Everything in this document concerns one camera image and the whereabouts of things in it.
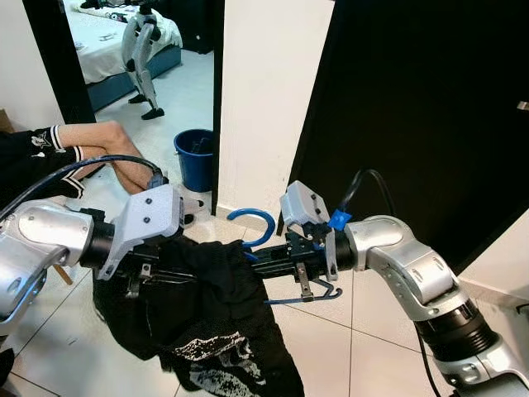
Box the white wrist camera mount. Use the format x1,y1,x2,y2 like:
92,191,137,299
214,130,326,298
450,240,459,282
279,180,341,282
98,184,185,280

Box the bed with white sheet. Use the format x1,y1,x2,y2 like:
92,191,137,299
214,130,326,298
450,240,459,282
62,0,183,112

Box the blue plastic hanger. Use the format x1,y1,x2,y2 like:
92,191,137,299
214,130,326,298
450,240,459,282
227,207,344,305

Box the black door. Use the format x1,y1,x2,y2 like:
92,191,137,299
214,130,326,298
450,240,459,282
285,0,529,274

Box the black door frame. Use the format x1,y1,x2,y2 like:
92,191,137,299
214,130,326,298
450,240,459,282
23,0,98,125

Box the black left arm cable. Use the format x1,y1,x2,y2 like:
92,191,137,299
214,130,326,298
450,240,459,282
0,155,168,222

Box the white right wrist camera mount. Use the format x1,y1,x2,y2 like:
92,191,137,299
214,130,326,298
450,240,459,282
279,180,341,282

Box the person in black clothes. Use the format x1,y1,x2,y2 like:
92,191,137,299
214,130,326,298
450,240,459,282
0,120,207,228

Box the standing humanoid robot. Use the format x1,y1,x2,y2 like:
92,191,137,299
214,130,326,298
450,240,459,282
120,0,166,121

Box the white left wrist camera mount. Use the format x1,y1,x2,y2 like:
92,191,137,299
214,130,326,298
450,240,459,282
98,184,185,280

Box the blue plastic bucket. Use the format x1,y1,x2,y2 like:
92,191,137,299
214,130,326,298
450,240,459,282
174,128,216,193

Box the black garment with white print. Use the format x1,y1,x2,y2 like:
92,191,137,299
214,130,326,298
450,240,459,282
93,236,305,397

